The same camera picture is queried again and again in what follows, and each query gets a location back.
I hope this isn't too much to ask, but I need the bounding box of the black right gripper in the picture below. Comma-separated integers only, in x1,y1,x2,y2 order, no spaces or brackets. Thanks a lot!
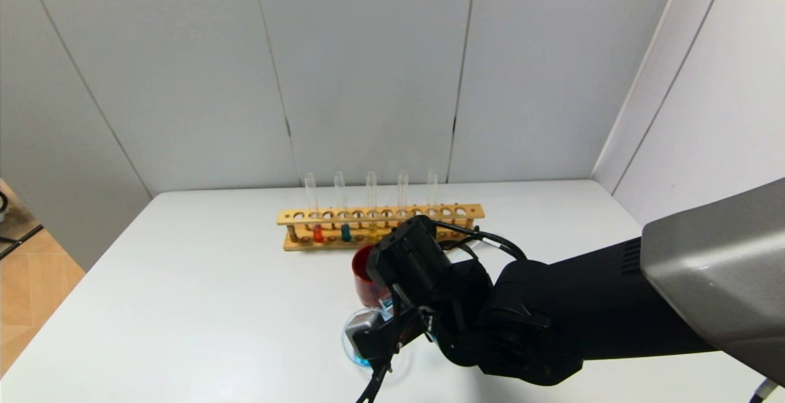
378,294,434,323

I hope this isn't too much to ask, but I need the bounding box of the glass test tube yellow pigment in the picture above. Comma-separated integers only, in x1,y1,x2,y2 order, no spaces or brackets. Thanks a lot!
426,168,439,221
366,171,380,239

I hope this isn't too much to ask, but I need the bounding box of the wooden test tube rack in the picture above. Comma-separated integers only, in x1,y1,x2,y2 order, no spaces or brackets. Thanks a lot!
277,203,485,252

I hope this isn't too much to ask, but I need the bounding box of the glass test tube red pigment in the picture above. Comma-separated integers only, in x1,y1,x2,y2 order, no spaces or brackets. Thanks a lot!
304,172,324,244
396,169,410,225

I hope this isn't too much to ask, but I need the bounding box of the red plastic cup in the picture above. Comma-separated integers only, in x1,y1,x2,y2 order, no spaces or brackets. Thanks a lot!
351,245,393,309

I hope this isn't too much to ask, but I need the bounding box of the clear glass dish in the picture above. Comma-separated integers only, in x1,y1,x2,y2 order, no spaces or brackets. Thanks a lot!
341,308,413,385

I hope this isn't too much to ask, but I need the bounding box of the black metal bar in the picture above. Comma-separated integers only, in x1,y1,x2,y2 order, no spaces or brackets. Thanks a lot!
0,224,44,261

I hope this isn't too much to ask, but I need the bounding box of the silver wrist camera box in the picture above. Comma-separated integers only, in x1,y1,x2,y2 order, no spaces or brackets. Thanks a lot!
345,309,386,347

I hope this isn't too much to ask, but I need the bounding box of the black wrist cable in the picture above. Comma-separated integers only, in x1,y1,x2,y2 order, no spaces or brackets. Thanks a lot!
429,219,528,263

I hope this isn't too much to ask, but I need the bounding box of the black cable under arm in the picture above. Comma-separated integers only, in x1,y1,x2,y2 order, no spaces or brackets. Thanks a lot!
748,378,779,403

